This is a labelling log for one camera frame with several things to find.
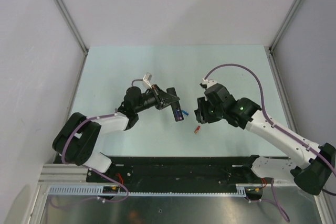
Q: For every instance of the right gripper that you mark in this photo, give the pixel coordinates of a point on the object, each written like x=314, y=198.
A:
x=202, y=116

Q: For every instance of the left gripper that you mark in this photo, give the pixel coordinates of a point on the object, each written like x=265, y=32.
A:
x=162, y=98

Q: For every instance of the black grey battery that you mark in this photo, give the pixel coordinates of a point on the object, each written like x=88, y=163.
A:
x=178, y=115

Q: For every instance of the purple battery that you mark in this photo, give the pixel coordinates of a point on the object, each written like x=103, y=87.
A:
x=181, y=115

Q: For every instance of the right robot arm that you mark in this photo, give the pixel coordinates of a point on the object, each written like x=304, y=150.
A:
x=309, y=165

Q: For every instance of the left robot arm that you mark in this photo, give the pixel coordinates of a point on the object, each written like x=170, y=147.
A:
x=76, y=140

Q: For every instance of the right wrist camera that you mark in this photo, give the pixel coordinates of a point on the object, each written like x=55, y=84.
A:
x=205, y=83

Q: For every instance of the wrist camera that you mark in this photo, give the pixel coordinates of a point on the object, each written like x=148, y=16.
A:
x=146, y=80
x=205, y=83

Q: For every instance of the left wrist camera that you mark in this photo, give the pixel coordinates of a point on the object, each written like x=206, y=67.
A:
x=146, y=80

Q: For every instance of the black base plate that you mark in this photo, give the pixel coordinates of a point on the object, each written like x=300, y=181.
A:
x=187, y=172

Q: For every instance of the grey cable duct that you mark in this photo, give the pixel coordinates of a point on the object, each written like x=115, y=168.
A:
x=105, y=190

